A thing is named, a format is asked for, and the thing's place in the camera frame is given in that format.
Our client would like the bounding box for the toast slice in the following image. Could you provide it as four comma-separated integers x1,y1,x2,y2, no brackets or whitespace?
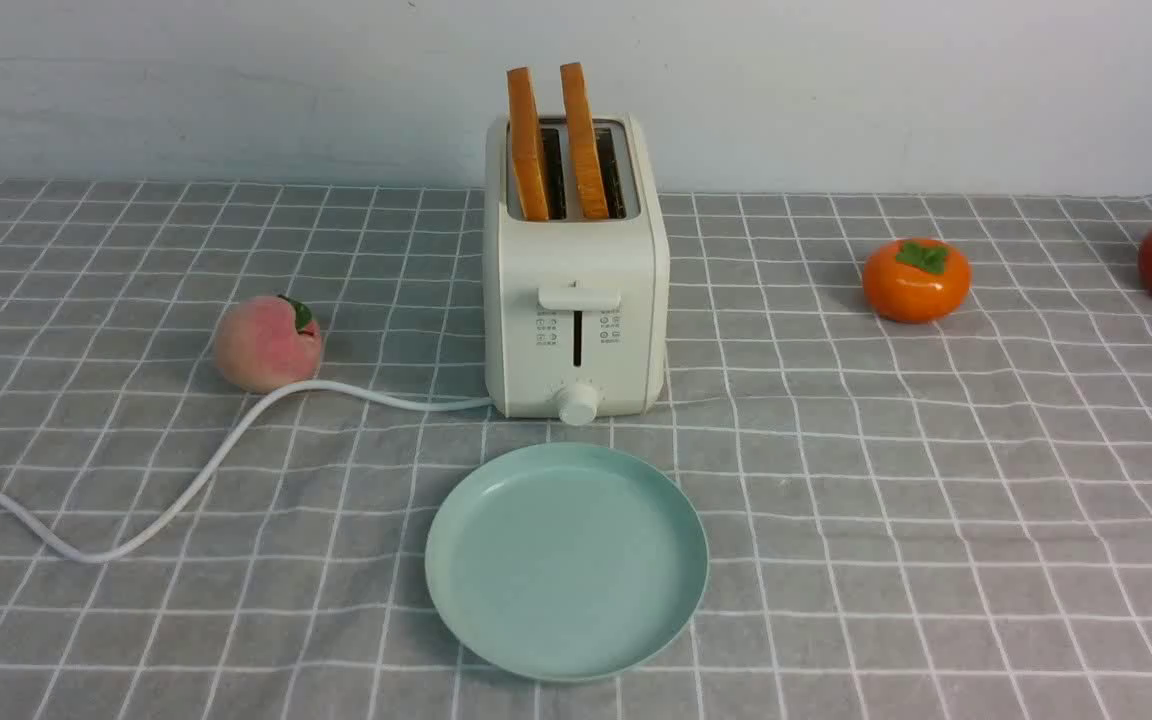
506,67,550,222
559,61,611,220

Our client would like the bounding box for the white two-slot toaster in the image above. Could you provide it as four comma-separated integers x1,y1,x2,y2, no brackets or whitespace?
482,114,669,425

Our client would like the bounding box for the light green round plate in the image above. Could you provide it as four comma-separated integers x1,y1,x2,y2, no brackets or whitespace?
424,442,710,683

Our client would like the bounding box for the pink peach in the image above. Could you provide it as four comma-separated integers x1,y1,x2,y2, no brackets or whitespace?
212,293,326,395

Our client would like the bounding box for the orange persimmon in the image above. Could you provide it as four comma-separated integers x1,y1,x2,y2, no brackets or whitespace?
861,237,972,324

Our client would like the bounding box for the grey checkered tablecloth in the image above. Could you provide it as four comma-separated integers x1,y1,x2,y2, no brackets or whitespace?
0,179,1152,719

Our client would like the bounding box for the white toaster power cord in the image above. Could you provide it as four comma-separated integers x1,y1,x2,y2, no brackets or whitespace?
0,379,493,564

